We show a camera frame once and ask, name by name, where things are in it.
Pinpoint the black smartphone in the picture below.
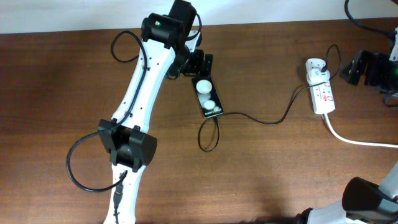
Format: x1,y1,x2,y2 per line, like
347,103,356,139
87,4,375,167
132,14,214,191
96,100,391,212
192,77,224,118

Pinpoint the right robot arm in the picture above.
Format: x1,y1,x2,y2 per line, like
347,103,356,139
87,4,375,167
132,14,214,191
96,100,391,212
291,50,397,224

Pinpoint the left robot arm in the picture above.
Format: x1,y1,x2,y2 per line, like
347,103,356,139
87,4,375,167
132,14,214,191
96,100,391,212
98,1,210,223

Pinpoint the white USB charger plug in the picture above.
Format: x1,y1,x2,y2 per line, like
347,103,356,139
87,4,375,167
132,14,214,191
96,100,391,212
307,68,330,85

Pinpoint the white power strip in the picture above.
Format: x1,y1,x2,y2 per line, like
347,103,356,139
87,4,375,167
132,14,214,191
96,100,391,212
305,58,335,114

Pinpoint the white power strip cord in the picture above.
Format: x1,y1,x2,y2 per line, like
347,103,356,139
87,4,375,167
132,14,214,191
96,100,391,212
322,113,398,149

